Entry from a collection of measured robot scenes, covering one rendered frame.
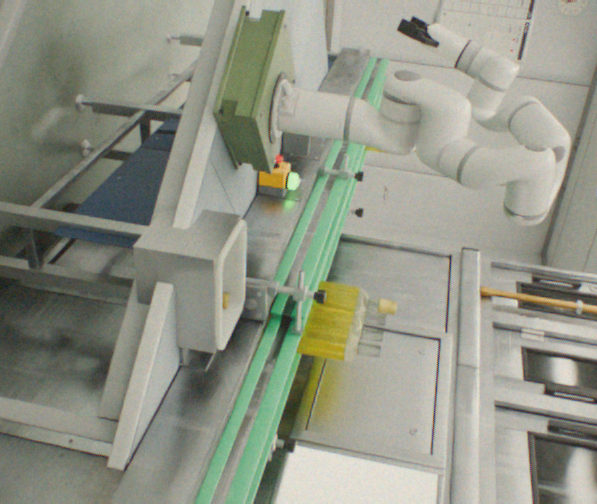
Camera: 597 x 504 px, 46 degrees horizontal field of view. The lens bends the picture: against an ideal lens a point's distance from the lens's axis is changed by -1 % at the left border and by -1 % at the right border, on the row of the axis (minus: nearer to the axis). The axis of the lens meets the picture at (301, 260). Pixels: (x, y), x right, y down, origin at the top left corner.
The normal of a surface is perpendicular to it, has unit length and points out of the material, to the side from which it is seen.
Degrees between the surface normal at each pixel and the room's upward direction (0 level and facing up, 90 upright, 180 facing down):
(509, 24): 90
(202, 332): 90
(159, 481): 90
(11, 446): 90
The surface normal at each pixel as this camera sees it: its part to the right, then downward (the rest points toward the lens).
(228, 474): 0.07, -0.84
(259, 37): -0.08, -0.31
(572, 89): -0.21, 0.53
